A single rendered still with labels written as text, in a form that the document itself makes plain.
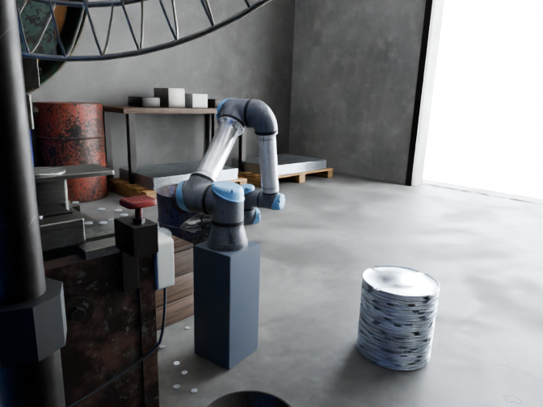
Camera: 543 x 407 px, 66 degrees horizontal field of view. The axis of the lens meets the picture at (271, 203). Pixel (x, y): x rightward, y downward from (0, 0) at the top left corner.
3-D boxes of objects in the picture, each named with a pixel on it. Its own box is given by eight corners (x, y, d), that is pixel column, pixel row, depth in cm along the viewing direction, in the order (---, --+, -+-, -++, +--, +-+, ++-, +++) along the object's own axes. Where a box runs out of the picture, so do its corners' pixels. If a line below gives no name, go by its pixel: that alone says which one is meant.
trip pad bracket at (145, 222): (140, 284, 106) (136, 209, 101) (160, 298, 99) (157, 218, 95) (117, 291, 102) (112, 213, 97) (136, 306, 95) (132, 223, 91)
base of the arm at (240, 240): (225, 235, 168) (225, 211, 165) (255, 243, 160) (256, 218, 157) (198, 245, 156) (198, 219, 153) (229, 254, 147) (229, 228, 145)
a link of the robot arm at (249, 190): (263, 185, 192) (264, 207, 196) (242, 182, 197) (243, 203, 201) (255, 190, 186) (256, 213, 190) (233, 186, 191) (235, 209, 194)
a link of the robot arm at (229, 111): (200, 205, 149) (253, 92, 172) (166, 199, 155) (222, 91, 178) (214, 221, 158) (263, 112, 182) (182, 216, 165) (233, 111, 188)
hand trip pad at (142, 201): (147, 224, 100) (145, 193, 98) (160, 231, 96) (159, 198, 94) (118, 230, 95) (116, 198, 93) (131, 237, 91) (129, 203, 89)
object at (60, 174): (98, 205, 129) (94, 161, 125) (118, 216, 119) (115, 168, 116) (3, 220, 111) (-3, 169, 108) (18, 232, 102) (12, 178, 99)
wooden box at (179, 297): (149, 288, 220) (146, 224, 211) (194, 314, 195) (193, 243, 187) (71, 315, 191) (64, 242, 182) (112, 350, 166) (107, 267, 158)
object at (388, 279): (347, 276, 169) (347, 274, 169) (393, 262, 186) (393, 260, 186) (408, 305, 147) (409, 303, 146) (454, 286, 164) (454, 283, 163)
